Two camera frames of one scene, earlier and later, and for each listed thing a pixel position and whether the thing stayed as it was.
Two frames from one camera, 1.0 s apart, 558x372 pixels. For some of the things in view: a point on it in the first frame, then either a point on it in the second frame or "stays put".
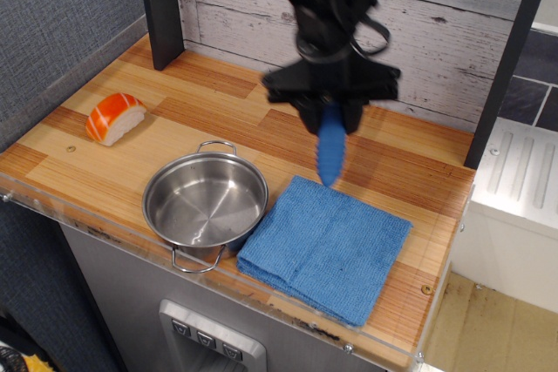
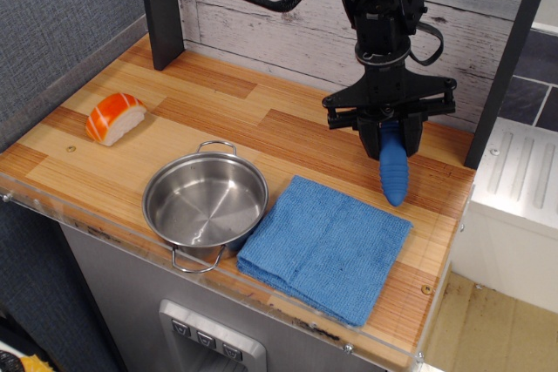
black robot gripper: [343, 77] to [389, 91]
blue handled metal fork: [330, 140] to [393, 162]
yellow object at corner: [35, 364] stays put
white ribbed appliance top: [517, 174] stays put
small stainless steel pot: [202, 202] stays put
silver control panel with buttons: [193, 341] stays put
